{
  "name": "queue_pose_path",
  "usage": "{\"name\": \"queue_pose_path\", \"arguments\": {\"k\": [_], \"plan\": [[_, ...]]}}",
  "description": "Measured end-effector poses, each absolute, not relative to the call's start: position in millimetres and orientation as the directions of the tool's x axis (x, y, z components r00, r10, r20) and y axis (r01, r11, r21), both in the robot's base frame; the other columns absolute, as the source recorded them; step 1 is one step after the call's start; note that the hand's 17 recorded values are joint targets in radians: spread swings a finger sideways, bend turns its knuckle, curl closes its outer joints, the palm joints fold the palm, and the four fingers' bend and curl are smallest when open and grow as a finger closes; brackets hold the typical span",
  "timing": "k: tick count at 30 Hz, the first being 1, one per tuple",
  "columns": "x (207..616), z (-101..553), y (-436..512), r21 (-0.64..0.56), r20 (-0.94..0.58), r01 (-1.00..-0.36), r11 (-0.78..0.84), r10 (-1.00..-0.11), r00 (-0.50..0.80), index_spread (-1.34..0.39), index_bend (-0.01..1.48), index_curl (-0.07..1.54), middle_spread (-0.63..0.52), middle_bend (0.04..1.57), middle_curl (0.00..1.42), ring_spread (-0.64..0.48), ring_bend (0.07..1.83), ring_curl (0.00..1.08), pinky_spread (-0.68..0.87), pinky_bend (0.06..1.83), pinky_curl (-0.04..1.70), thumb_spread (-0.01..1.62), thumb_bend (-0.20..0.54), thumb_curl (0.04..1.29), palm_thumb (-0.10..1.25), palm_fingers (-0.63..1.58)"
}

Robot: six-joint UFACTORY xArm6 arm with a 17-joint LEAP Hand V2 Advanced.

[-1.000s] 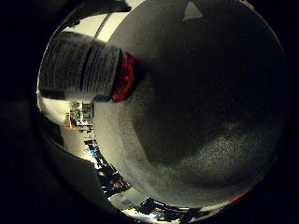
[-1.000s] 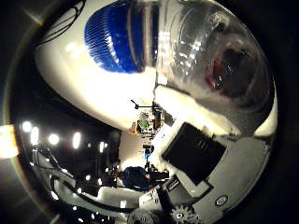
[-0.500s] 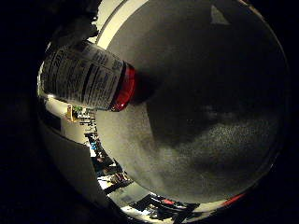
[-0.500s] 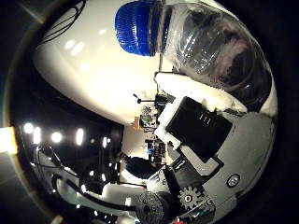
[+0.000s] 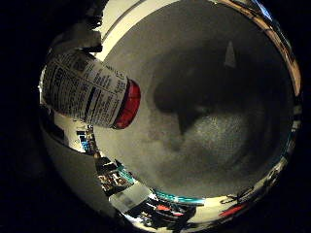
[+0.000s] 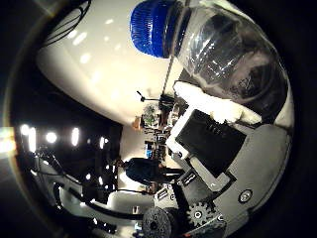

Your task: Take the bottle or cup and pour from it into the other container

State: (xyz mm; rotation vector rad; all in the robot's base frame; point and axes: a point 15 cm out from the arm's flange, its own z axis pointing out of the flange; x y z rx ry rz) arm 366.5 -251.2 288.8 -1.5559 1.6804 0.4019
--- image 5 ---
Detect bottle with red cap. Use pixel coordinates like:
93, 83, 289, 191
40, 50, 142, 130

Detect grey flat box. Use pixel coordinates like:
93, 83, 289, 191
109, 182, 153, 214

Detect red tool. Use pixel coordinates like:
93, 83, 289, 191
219, 203, 251, 217

